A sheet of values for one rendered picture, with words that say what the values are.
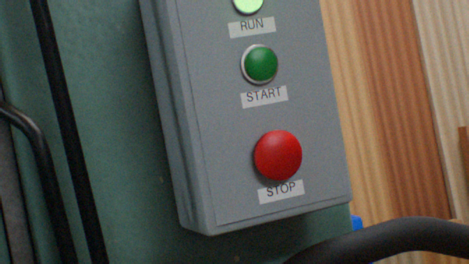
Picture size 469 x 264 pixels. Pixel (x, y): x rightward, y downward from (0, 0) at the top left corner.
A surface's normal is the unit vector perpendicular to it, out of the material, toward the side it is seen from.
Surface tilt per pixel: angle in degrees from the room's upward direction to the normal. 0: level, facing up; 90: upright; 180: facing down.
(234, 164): 90
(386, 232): 52
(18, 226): 90
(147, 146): 90
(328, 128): 90
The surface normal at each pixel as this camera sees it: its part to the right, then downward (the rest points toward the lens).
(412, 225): 0.25, -0.62
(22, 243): 0.35, -0.01
